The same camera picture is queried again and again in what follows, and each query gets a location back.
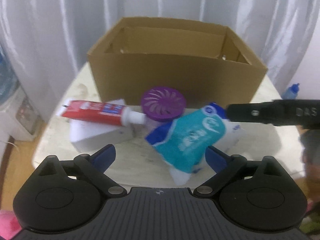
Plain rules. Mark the blue white wet wipes pack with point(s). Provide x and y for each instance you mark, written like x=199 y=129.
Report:
x=183 y=141

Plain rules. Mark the blue water jug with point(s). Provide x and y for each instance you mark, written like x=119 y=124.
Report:
x=8 y=79

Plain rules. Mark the white water dispenser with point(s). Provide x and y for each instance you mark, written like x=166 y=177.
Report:
x=19 y=118

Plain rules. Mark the red toothpaste tube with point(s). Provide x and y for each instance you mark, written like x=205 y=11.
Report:
x=103 y=113

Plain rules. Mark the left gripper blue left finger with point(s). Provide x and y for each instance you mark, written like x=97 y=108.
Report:
x=103 y=158

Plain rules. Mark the small white carton box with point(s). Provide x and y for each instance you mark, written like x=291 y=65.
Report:
x=91 y=136

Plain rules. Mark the small blue bottle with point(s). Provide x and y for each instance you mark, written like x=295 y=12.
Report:
x=291 y=93

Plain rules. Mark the pink cloth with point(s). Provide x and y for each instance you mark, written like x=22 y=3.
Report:
x=9 y=224

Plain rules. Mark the purple round air freshener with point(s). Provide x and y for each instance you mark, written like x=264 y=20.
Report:
x=163 y=104

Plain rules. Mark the person's right hand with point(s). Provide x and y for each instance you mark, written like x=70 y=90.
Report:
x=310 y=158

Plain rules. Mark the brown cardboard box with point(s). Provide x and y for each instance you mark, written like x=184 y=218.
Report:
x=205 y=62

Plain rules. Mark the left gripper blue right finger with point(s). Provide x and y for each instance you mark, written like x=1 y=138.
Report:
x=216 y=159

